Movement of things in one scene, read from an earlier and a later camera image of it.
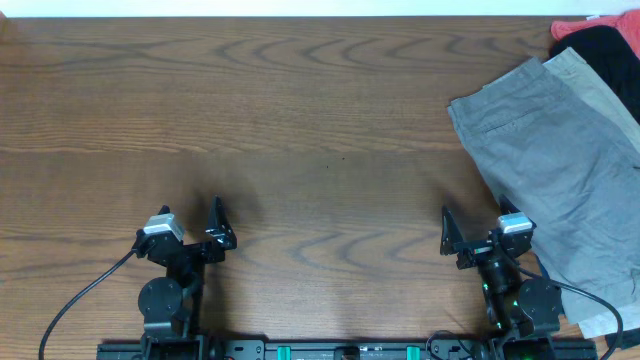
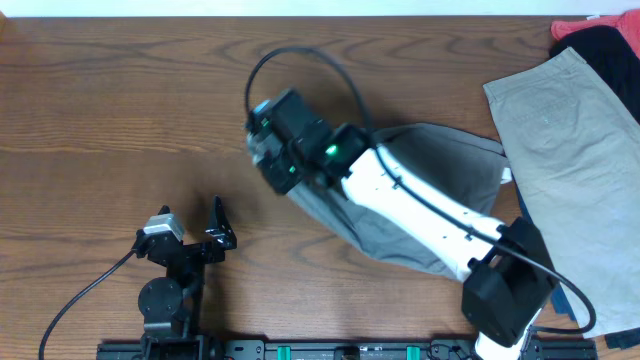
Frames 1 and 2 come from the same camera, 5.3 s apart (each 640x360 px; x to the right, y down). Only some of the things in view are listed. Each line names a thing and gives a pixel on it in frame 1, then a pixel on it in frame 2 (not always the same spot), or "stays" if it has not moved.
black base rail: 440,348 stays
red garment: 628,22 stays
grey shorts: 555,158 to 456,164
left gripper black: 223,239 stays
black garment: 608,53 stays
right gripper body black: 474,253 to 287,168
